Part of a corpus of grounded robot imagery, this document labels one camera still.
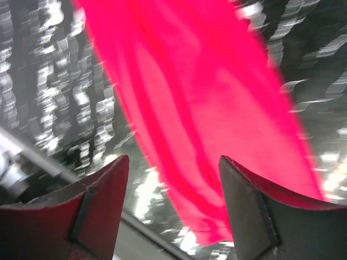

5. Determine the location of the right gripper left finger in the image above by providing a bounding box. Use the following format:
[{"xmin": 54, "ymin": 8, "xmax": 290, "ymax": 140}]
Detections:
[{"xmin": 1, "ymin": 155, "xmax": 130, "ymax": 259}]

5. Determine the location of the red t shirt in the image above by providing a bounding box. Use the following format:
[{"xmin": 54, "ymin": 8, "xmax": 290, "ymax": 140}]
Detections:
[{"xmin": 75, "ymin": 1, "xmax": 324, "ymax": 245}]

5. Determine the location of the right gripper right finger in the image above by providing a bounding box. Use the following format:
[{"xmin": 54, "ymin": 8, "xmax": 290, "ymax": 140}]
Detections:
[{"xmin": 219, "ymin": 156, "xmax": 346, "ymax": 259}]

